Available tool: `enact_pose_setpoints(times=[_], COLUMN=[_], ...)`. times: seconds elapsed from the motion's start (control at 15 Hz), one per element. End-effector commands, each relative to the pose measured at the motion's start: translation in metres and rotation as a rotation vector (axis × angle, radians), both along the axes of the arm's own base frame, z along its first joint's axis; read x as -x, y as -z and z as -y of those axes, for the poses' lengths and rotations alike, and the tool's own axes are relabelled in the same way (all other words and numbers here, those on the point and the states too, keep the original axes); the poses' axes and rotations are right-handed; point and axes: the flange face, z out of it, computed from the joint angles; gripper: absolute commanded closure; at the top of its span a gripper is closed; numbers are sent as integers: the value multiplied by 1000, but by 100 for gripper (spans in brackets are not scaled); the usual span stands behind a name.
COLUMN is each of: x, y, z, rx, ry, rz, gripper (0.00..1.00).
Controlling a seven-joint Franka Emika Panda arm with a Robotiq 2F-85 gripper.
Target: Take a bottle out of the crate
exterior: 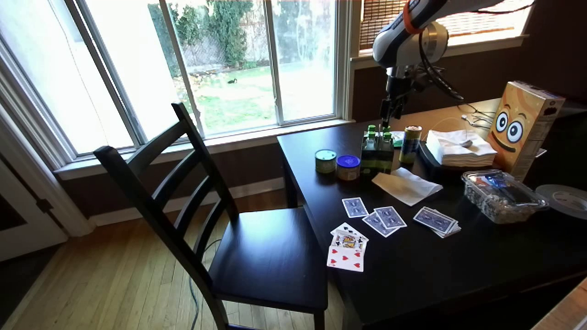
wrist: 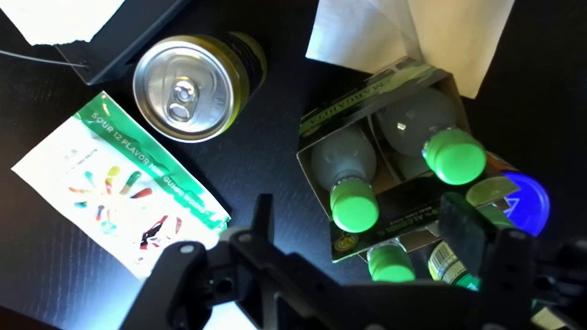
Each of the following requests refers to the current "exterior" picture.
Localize stack of white napkins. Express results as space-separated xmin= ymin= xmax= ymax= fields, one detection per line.
xmin=423 ymin=127 xmax=498 ymax=169

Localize white door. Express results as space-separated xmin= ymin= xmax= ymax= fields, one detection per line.
xmin=0 ymin=107 xmax=69 ymax=265

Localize tall yellow-green carton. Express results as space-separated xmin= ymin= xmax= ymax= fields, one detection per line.
xmin=401 ymin=125 xmax=423 ymax=169

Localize light wooden board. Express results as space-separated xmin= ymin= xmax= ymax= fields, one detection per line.
xmin=530 ymin=278 xmax=587 ymax=330

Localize black wooden slat-back chair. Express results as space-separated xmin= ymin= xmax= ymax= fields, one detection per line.
xmin=91 ymin=102 xmax=330 ymax=330

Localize blue-backed card deck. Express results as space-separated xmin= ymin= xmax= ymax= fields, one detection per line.
xmin=412 ymin=206 xmax=464 ymax=241

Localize clear plastic container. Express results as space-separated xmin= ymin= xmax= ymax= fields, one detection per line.
xmin=460 ymin=169 xmax=544 ymax=226

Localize white earphone cable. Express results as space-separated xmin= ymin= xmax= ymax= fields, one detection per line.
xmin=458 ymin=102 xmax=498 ymax=131

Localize clear plastic lid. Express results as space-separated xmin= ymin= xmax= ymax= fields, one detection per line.
xmin=533 ymin=182 xmax=587 ymax=223

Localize spades playing card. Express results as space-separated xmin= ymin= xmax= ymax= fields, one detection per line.
xmin=328 ymin=223 xmax=370 ymax=243

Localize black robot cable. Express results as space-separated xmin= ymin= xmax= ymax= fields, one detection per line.
xmin=416 ymin=26 xmax=491 ymax=122

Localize hearts playing card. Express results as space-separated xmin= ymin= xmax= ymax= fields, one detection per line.
xmin=324 ymin=245 xmax=366 ymax=274

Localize jar with blue lid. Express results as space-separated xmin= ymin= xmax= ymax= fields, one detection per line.
xmin=335 ymin=153 xmax=363 ymax=184

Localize orange box with cartoon face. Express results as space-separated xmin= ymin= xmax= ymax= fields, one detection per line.
xmin=487 ymin=80 xmax=566 ymax=180

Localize bamboo window blind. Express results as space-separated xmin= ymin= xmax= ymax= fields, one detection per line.
xmin=357 ymin=0 xmax=410 ymax=52

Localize blue-backed playing card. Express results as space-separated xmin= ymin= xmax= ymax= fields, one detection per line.
xmin=339 ymin=197 xmax=370 ymax=221
xmin=372 ymin=204 xmax=409 ymax=234
xmin=361 ymin=212 xmax=399 ymax=241

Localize thin floor cable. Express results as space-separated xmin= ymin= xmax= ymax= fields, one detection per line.
xmin=185 ymin=237 xmax=223 ymax=330

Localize white window frame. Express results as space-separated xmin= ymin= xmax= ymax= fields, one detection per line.
xmin=0 ymin=0 xmax=355 ymax=180

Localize king of clubs card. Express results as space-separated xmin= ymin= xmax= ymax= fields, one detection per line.
xmin=332 ymin=232 xmax=368 ymax=254

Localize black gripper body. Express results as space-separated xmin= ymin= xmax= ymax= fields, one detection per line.
xmin=385 ymin=63 xmax=431 ymax=107

